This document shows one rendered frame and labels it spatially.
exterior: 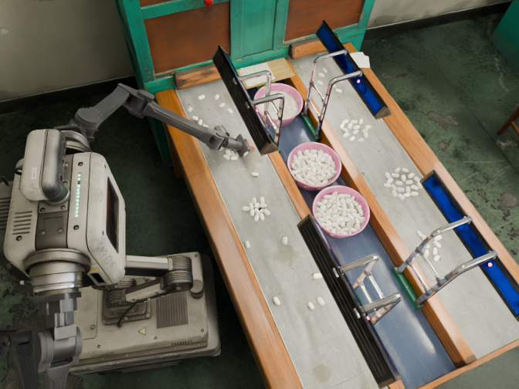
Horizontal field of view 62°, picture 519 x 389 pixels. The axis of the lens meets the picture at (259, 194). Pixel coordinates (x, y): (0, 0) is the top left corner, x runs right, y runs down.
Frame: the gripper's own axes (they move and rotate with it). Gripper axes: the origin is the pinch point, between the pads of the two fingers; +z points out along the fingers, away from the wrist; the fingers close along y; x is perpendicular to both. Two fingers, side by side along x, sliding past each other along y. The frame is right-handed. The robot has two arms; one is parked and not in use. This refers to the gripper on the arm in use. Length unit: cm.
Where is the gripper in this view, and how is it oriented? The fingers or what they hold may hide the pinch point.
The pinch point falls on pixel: (252, 148)
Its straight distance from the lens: 219.1
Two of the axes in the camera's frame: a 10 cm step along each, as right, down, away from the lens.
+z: 6.8, 0.9, 7.3
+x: -6.3, 5.9, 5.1
